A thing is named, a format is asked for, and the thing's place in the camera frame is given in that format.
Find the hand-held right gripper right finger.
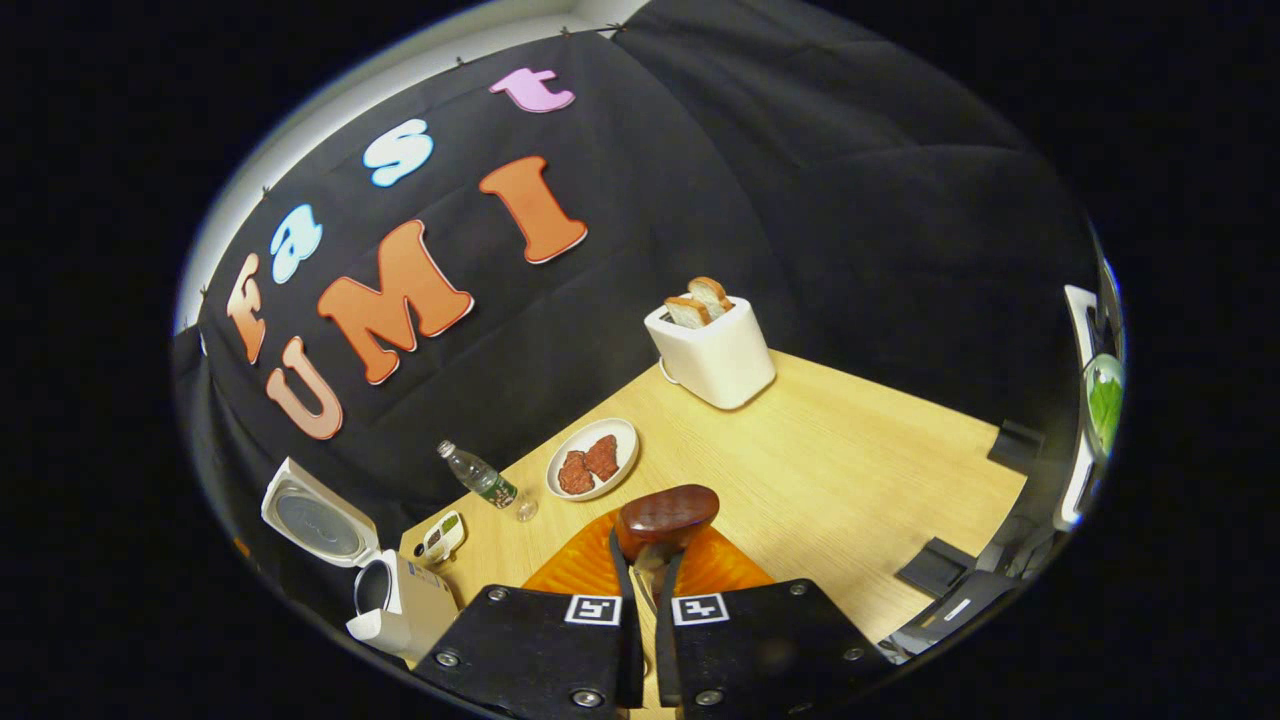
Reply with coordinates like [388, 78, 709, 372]
[657, 525, 893, 719]

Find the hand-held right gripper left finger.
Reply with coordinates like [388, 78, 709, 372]
[412, 510, 644, 719]

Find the white rice cooker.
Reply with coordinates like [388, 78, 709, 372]
[261, 457, 462, 663]

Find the brown wooden spoon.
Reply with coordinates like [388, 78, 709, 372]
[614, 484, 721, 576]

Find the white divided seasoning dish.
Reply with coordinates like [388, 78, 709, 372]
[419, 510, 467, 564]

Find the clear plastic water bottle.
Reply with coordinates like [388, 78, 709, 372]
[436, 439, 539, 523]

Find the round white plate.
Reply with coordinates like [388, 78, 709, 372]
[545, 417, 640, 502]

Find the white toaster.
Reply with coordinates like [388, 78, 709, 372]
[644, 295, 777, 411]

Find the white device with green screen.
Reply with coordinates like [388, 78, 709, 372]
[1054, 284, 1128, 532]

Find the black backdrop cloth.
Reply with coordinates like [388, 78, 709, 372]
[172, 0, 1111, 611]

